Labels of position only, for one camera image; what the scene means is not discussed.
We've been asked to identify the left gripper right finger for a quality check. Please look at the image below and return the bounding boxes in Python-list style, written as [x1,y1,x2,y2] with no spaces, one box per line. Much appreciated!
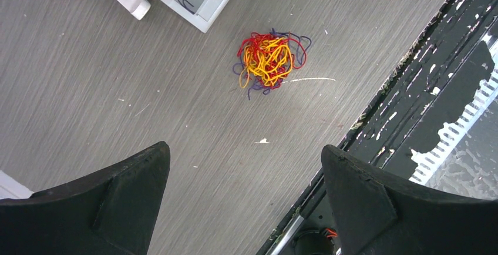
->
[321,145,497,254]

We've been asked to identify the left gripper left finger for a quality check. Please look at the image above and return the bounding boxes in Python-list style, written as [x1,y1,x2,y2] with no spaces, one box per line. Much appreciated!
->
[1,141,170,254]

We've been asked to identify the yellow red cable bundle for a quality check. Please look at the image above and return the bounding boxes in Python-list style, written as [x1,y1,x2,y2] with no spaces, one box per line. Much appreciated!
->
[232,28,313,101]

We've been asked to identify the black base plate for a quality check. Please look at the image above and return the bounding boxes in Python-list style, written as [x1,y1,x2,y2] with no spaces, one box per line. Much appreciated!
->
[259,0,497,254]

